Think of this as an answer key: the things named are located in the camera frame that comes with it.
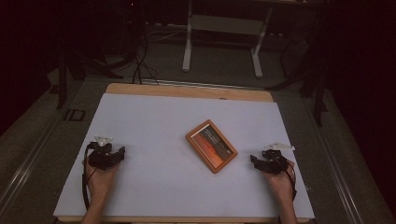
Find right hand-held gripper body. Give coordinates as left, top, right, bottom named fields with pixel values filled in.
left=257, top=142, right=296, bottom=175

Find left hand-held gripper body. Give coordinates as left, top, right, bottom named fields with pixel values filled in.
left=88, top=134, right=123, bottom=171

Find wooden picture frame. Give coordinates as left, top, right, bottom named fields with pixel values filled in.
left=185, top=119, right=239, bottom=175

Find person's right hand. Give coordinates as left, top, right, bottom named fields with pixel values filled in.
left=262, top=158, right=297, bottom=203

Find person's left hand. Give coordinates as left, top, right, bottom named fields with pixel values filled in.
left=83, top=158, right=121, bottom=200

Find white table mat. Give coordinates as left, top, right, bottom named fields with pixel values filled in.
left=52, top=92, right=316, bottom=219

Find black metal stand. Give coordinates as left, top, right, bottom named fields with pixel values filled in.
left=55, top=43, right=125, bottom=110
left=266, top=31, right=331, bottom=127

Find wooden table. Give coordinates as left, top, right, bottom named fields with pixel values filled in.
left=57, top=82, right=313, bottom=224

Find metal floor strip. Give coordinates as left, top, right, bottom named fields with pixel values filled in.
left=140, top=78, right=267, bottom=91

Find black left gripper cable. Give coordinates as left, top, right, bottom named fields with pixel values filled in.
left=81, top=142, right=97, bottom=211

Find black floor bracket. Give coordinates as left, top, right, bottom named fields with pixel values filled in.
left=63, top=108, right=87, bottom=122

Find metal floor rail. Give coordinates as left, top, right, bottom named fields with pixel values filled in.
left=0, top=116, right=64, bottom=216
left=303, top=98, right=366, bottom=224

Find black floor cables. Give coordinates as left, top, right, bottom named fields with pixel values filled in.
left=130, top=27, right=161, bottom=86

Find white metal desk frame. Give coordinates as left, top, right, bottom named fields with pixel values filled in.
left=181, top=0, right=276, bottom=79

